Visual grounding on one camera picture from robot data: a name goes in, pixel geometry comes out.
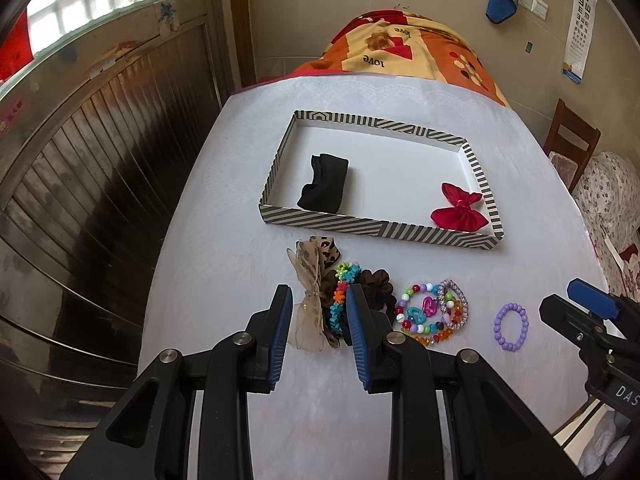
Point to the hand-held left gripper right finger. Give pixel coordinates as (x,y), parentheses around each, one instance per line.
(356,335)

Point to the floral bedding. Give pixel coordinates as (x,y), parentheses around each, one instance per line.
(605,195)

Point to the eye chart wall poster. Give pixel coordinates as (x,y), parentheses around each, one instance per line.
(580,25)

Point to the red patterned cushion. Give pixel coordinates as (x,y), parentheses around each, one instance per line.
(631,265)

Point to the black cloth hair accessory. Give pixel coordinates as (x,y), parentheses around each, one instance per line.
(325,185)

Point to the red satin bow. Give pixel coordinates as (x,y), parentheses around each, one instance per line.
(460,215)

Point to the orange printed blanket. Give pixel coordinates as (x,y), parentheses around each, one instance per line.
(400,50)

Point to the wooden chair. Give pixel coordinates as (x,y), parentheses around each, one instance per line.
(562,125)

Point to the small blue hair clip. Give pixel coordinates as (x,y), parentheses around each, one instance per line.
(415,314)

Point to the small pink hair clip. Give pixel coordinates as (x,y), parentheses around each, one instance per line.
(429,306)

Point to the red paper decoration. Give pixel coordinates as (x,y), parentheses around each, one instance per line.
(15,45)

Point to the brown scrunchie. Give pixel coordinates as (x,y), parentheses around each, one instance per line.
(380,285)

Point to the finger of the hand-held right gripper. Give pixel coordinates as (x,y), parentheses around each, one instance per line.
(565,312)
(590,296)

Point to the white fluffy cloth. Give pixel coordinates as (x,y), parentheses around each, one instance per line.
(605,445)

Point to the leopard print ribbon bow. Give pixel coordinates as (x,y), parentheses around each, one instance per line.
(310,270)

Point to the white wall switches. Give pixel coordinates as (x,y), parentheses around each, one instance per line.
(532,2)

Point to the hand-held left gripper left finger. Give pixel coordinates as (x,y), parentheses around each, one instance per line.
(281,335)

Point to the striped shallow cardboard box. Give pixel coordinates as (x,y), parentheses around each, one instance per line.
(350,222)

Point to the metal slatted door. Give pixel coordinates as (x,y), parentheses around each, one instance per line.
(100,160)

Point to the white lace tablecloth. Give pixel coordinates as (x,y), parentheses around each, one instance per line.
(225,210)

